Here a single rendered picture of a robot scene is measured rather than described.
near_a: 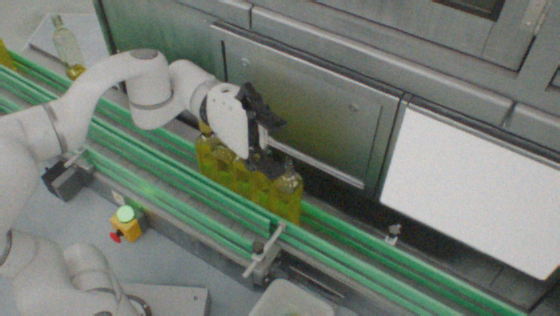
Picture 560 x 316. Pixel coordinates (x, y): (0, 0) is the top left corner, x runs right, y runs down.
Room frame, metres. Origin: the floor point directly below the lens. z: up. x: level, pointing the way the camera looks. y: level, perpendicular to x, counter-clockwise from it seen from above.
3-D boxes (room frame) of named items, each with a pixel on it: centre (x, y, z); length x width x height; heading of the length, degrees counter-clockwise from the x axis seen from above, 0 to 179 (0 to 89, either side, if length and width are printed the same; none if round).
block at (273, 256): (0.58, 0.02, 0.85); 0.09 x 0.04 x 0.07; 147
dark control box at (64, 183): (0.89, 0.66, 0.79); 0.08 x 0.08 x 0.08; 57
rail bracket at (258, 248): (0.56, 0.03, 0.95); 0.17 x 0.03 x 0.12; 147
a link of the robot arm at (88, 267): (0.43, 0.38, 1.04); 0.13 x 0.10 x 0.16; 28
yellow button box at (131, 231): (0.74, 0.42, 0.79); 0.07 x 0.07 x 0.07; 57
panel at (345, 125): (0.71, -0.23, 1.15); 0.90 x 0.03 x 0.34; 57
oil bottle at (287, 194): (0.68, -0.03, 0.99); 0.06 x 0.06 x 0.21; 58
